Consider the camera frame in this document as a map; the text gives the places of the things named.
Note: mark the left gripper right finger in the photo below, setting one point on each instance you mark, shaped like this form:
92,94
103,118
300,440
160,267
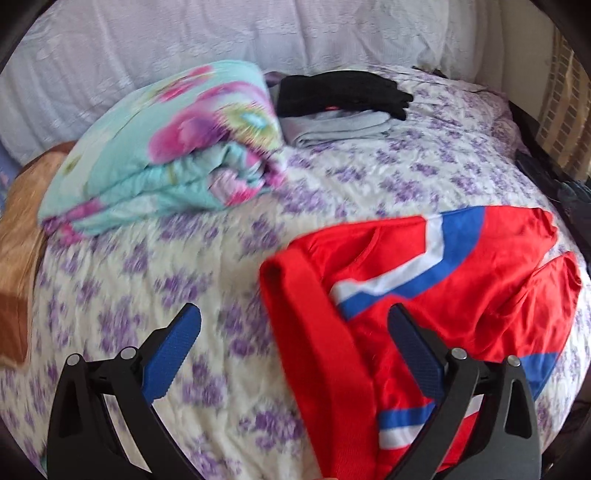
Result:
504,443

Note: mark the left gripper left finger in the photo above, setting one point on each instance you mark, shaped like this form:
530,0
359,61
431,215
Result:
82,442

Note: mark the red blue white pants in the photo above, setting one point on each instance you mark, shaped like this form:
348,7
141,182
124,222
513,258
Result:
478,277

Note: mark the floral purple bed sheet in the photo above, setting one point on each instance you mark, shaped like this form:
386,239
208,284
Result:
229,408

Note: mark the brown satin pillow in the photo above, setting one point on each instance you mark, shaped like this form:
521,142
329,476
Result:
23,244

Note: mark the blue denim jeans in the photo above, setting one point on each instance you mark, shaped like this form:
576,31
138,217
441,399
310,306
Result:
575,200

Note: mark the beige patterned curtain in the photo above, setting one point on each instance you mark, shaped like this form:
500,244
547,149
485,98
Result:
564,121

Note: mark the folded teal floral quilt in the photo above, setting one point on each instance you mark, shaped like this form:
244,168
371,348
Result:
205,139

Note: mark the folded grey garment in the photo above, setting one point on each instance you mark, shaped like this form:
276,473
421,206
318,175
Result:
337,125

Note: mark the white lace headboard cover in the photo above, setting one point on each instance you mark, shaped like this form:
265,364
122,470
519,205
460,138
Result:
81,57

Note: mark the folded black garment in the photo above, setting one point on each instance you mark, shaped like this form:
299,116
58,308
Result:
348,90

